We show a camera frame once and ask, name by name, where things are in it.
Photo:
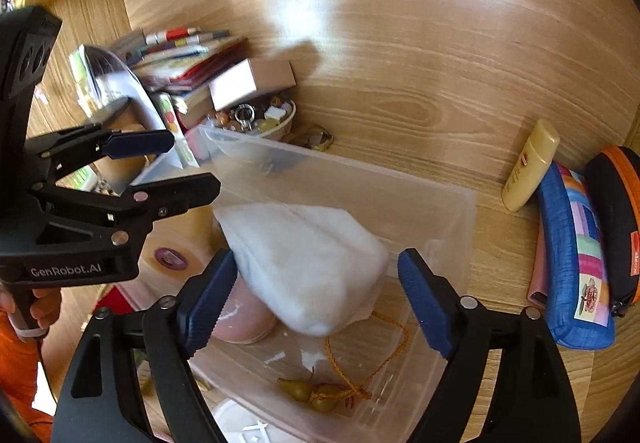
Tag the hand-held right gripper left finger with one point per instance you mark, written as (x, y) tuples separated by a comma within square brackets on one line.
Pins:
[(212, 303)]

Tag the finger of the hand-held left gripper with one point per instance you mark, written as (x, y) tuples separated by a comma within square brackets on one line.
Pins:
[(170, 195), (140, 143)]

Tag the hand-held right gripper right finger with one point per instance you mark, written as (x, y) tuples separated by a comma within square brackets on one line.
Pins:
[(425, 303)]

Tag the cream translucent jar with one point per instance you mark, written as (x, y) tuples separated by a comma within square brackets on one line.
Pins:
[(165, 228)]

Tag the white cloth pouch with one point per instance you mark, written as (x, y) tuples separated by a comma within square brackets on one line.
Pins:
[(300, 263)]

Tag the clear plastic bin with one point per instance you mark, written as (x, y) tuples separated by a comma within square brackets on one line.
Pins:
[(380, 203)]

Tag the person's left forearm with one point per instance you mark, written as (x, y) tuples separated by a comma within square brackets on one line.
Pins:
[(20, 373)]

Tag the person's left hand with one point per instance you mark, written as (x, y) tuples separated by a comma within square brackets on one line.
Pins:
[(47, 308)]

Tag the fruit sticker sheet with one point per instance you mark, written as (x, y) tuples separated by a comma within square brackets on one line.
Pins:
[(170, 115)]

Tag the white paper sheets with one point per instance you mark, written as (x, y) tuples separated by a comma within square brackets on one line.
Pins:
[(130, 88)]

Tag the stack of books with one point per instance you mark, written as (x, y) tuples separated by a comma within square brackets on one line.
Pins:
[(190, 63)]

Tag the brown cardboard box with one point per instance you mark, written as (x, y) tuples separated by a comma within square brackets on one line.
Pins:
[(240, 88)]

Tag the pink flat case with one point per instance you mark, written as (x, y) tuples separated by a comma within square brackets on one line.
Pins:
[(537, 273)]

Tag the white bowl of trinkets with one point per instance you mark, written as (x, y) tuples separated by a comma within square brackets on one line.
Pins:
[(270, 123)]

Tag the blue patchwork pencil case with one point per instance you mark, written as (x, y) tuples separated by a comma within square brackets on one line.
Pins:
[(565, 243)]

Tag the yellow lotion bottle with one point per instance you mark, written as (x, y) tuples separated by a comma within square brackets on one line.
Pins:
[(530, 168)]

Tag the black orange zip case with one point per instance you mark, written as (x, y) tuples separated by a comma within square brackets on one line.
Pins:
[(615, 223)]

